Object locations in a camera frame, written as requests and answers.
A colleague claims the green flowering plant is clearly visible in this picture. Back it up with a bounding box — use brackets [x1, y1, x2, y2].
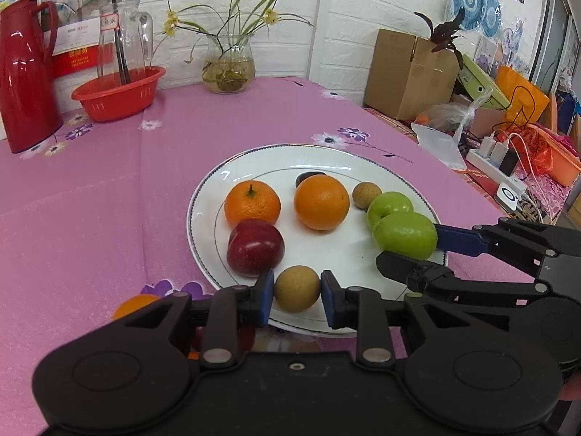
[152, 0, 316, 64]

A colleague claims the white rimmed plate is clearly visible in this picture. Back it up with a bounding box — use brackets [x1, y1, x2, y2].
[187, 143, 448, 338]

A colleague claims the white power strip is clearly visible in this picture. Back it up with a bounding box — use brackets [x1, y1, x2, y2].
[467, 148, 529, 191]

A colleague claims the red thermos jug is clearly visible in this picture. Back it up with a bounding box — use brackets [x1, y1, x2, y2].
[0, 0, 64, 154]

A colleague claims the smooth orange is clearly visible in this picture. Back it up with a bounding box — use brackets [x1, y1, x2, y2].
[294, 175, 351, 231]
[113, 294, 162, 321]

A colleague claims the orange bag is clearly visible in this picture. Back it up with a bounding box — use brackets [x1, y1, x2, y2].
[495, 66, 550, 125]

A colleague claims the black charger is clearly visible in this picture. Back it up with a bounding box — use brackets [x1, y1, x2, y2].
[499, 148, 519, 177]

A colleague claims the white device with round logo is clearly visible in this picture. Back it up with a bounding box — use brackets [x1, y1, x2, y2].
[495, 182, 527, 212]

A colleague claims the purple framed picture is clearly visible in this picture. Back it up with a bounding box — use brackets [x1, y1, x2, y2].
[474, 36, 504, 76]

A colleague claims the white wall conduit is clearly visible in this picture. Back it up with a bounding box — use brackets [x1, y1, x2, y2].
[308, 0, 337, 79]

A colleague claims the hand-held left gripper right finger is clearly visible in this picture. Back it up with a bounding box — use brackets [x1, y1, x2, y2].
[320, 270, 482, 370]

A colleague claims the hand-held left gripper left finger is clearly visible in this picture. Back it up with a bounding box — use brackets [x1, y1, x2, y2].
[111, 269, 276, 370]

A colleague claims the clear plastic bag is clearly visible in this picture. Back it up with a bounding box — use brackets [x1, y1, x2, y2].
[424, 100, 482, 133]

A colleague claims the glass vase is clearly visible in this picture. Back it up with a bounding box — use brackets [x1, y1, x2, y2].
[202, 34, 256, 95]

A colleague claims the red plastic basket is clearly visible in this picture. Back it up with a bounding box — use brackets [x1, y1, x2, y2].
[71, 66, 166, 123]

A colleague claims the green box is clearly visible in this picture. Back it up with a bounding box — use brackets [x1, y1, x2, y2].
[456, 53, 511, 110]

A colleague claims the glass pitcher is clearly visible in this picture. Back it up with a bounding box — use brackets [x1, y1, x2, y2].
[97, 0, 154, 85]

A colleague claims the red apple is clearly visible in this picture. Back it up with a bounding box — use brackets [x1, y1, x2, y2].
[227, 219, 286, 278]
[236, 324, 257, 352]

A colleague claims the medium blue wall fan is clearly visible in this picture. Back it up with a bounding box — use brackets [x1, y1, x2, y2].
[480, 0, 502, 39]

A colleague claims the pink cardboard box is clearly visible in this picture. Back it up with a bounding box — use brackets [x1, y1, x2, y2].
[451, 93, 507, 137]

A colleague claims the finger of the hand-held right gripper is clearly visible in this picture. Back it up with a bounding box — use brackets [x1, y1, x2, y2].
[431, 217, 560, 279]
[376, 251, 553, 318]

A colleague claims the brown round fruit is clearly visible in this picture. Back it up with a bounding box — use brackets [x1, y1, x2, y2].
[274, 266, 321, 313]
[352, 182, 383, 211]

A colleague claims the green apple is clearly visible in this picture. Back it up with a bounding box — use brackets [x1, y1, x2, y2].
[372, 211, 439, 262]
[367, 191, 416, 230]

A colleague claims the pink floral tablecloth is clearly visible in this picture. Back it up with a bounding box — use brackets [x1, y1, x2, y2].
[0, 76, 564, 436]

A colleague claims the black stick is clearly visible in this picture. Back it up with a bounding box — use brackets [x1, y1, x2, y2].
[112, 0, 132, 85]

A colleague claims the dark purple plant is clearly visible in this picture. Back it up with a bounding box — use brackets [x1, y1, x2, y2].
[414, 7, 477, 71]

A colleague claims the dark purple plum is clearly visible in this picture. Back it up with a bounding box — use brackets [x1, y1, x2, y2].
[295, 171, 326, 189]

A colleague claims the white plastic container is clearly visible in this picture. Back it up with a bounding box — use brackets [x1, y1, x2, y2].
[411, 122, 468, 171]

